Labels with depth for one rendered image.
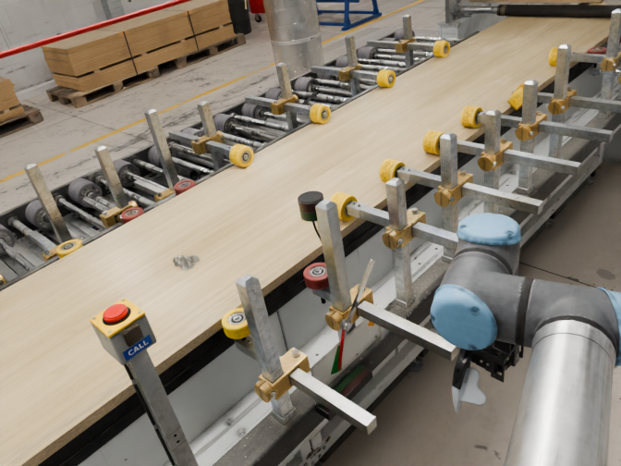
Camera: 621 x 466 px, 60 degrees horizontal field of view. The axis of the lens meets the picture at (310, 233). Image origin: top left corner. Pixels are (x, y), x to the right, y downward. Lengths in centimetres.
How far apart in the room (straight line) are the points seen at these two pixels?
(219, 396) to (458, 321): 90
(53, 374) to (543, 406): 114
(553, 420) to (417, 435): 163
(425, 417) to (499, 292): 153
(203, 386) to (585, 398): 104
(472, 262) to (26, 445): 97
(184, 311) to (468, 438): 120
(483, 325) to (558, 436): 21
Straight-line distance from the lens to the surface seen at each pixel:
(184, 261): 161
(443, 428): 221
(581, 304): 73
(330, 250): 125
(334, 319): 136
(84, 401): 134
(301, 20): 523
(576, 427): 58
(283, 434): 137
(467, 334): 75
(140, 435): 142
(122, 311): 95
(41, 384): 145
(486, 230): 83
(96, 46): 725
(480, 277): 75
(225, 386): 151
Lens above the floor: 177
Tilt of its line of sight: 32 degrees down
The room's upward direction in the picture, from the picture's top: 11 degrees counter-clockwise
